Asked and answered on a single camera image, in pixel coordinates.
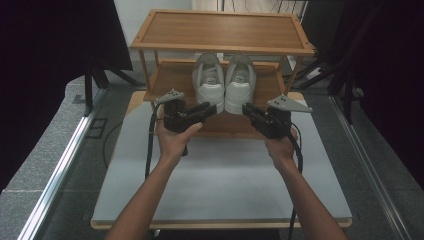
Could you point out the person's right hand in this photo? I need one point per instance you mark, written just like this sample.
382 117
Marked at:
283 150

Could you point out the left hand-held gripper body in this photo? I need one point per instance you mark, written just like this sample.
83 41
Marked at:
175 116

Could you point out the black metal stand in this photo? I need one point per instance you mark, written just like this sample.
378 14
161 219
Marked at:
346 90
89 90

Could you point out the white sneaker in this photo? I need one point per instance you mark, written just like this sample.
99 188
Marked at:
239 93
208 90

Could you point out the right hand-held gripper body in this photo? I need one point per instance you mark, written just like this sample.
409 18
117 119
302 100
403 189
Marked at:
275 123

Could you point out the black curtain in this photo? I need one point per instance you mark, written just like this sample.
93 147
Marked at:
383 66
50 66

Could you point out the wooden shoe rack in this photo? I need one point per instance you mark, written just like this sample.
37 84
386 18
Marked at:
223 30

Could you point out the silver metal floor rail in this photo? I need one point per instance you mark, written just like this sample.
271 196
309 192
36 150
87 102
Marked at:
370 170
56 176

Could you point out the person's left hand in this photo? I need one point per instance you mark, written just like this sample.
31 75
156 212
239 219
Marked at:
171 143

